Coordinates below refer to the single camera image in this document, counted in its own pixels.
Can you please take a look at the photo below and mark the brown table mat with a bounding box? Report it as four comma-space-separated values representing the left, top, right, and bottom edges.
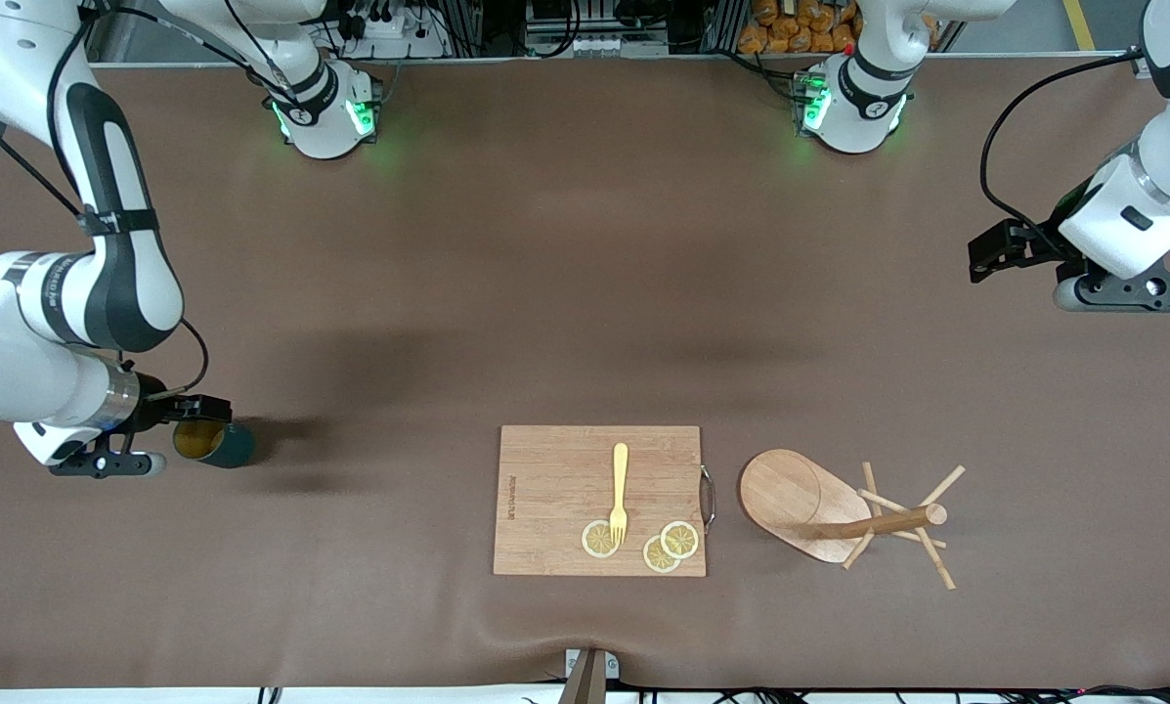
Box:
0, 54, 1170, 690

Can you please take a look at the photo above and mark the grey electronics box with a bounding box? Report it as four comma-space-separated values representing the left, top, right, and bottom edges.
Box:
524, 0, 671, 58

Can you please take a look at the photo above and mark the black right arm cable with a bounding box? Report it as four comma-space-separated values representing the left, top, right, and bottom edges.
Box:
45, 5, 210, 402

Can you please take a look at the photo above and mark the orange packaged goods pile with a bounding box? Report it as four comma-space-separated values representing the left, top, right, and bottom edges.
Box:
738, 0, 861, 56

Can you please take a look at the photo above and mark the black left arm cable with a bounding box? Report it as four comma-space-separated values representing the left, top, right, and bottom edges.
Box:
980, 49, 1148, 257

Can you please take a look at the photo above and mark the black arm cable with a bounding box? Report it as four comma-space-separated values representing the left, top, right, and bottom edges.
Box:
45, 5, 210, 402
980, 49, 1148, 257

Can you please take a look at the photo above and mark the wooden mug tree rack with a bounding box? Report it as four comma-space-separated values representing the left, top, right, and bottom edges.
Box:
738, 449, 967, 592

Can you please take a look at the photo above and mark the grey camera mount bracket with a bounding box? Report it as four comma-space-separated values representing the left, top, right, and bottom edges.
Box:
557, 647, 621, 704

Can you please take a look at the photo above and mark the white power strip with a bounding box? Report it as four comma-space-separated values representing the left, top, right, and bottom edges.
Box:
335, 0, 452, 60

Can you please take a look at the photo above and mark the dark green ribbed mug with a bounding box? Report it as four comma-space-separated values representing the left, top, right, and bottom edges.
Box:
172, 418, 257, 469

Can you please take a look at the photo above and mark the yellow plastic fork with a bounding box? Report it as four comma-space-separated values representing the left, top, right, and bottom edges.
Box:
609, 443, 630, 546

